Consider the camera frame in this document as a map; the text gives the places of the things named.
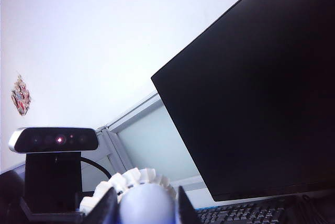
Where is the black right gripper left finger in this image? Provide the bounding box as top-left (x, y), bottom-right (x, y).
top-left (87, 186), bottom-right (120, 224)

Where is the black left camera cable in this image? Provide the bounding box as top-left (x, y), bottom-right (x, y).
top-left (80, 156), bottom-right (111, 183)

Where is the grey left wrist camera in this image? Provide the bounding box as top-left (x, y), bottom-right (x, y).
top-left (8, 127), bottom-right (99, 154)

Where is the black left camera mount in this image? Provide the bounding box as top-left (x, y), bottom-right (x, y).
top-left (24, 152), bottom-right (84, 201)

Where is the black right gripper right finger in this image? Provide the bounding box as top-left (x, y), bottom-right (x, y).
top-left (177, 186), bottom-right (203, 224)

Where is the black computer keyboard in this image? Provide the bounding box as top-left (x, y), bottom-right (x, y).
top-left (195, 195), bottom-right (335, 224)

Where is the colourful wall sticker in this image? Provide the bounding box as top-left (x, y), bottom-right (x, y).
top-left (10, 71), bottom-right (32, 116)

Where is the grey aluminium office partition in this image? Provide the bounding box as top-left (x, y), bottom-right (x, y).
top-left (95, 90), bottom-right (219, 205)

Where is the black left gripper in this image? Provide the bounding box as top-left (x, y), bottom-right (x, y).
top-left (20, 195), bottom-right (86, 224)

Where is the black computer monitor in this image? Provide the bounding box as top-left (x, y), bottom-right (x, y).
top-left (151, 0), bottom-right (335, 202)

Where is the white feather shuttlecock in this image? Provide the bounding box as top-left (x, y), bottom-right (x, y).
top-left (79, 167), bottom-right (177, 224)

